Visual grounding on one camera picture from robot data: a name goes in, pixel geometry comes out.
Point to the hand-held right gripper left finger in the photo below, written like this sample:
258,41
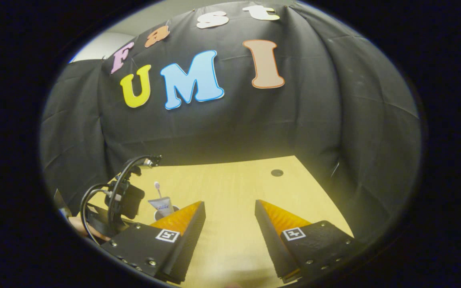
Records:
188,240

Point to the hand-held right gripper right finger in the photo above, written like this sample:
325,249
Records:
268,236

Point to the pink toothbrush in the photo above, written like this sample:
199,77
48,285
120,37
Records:
157,186

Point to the white cup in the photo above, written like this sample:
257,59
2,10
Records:
159,215

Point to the white toothpaste tube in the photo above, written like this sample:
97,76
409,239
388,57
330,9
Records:
162,204

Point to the wooden desktop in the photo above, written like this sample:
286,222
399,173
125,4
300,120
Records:
230,192

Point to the black desk grommet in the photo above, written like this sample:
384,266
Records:
277,172

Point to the black backdrop cloth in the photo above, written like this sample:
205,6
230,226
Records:
222,124

